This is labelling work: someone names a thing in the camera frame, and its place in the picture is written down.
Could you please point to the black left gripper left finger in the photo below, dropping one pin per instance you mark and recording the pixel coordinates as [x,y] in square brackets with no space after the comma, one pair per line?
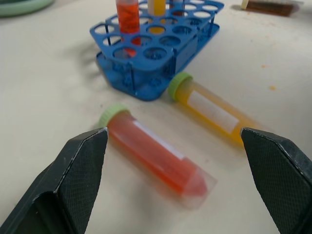
[73,180]

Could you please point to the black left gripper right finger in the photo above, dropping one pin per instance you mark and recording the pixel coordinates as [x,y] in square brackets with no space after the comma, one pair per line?
[278,175]

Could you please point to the red liquid tube green cap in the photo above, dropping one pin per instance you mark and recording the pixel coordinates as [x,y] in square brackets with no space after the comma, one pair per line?
[156,153]

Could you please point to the yellow liquid tube green cap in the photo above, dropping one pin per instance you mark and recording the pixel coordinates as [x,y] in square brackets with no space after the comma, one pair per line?
[207,109]

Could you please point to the blue tube rack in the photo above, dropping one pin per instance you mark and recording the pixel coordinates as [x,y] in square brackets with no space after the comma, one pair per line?
[156,56]

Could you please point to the orange tube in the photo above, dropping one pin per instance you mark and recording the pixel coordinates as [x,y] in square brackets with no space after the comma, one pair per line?
[128,24]

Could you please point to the brown box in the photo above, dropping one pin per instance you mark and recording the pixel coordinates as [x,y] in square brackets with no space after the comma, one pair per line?
[270,6]

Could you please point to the pale green round plate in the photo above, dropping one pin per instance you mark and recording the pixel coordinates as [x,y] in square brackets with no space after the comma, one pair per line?
[22,6]

